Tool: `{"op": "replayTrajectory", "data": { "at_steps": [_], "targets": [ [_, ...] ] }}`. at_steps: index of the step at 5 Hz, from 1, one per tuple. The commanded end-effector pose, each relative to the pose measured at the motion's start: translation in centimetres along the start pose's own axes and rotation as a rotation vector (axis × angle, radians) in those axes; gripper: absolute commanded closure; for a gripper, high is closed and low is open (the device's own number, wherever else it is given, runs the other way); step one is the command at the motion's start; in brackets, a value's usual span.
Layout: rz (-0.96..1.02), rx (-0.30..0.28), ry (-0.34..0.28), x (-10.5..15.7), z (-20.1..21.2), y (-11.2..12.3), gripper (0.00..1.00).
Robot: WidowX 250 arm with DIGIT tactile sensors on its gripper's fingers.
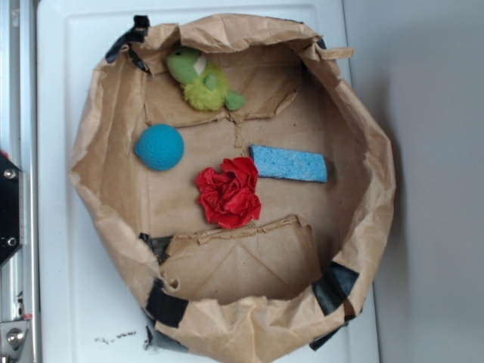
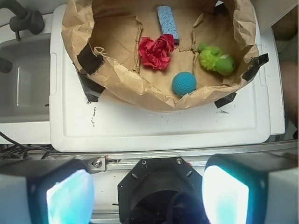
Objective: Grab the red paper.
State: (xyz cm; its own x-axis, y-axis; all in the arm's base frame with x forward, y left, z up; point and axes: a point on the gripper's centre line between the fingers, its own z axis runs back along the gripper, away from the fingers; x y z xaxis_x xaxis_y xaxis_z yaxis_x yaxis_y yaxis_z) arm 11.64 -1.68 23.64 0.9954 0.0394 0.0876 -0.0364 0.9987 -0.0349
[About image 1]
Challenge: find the red paper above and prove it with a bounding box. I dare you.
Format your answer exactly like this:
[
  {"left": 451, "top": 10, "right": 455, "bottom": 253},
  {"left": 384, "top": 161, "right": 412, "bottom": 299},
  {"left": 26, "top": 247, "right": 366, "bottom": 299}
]
[{"left": 195, "top": 157, "right": 262, "bottom": 229}]

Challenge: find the brown paper bag bin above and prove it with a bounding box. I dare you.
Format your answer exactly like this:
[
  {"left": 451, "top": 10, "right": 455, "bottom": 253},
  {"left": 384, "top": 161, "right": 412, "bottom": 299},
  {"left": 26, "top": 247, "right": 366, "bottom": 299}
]
[{"left": 70, "top": 14, "right": 396, "bottom": 362}]

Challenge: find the blue foam sponge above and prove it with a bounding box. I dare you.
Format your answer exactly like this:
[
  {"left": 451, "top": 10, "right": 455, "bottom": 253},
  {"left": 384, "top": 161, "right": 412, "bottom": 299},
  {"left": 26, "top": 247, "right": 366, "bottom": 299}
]
[{"left": 250, "top": 145, "right": 328, "bottom": 183}]

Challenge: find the blue foam ball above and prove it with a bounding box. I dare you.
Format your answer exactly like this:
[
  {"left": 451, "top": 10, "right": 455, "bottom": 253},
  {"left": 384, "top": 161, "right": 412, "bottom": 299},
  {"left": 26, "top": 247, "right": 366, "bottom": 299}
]
[{"left": 135, "top": 124, "right": 185, "bottom": 171}]

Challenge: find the green plush toy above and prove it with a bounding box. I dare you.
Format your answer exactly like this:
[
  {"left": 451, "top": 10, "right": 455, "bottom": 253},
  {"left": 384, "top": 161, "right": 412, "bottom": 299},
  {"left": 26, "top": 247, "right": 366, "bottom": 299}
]
[{"left": 166, "top": 46, "right": 246, "bottom": 111}]

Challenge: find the white plastic tray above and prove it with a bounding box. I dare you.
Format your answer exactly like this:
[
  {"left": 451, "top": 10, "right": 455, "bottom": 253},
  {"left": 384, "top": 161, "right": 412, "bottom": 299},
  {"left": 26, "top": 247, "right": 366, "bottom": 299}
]
[{"left": 36, "top": 4, "right": 381, "bottom": 363}]

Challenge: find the black mounting bracket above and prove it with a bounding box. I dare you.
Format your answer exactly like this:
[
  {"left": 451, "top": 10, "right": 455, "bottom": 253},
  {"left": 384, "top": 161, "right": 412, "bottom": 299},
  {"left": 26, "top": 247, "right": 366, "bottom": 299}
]
[{"left": 0, "top": 151, "right": 22, "bottom": 267}]

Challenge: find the metal rail frame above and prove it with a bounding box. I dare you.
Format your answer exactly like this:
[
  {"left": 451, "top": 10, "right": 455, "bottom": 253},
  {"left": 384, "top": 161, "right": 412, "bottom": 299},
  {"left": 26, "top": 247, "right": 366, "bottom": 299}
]
[{"left": 1, "top": 1, "right": 42, "bottom": 362}]

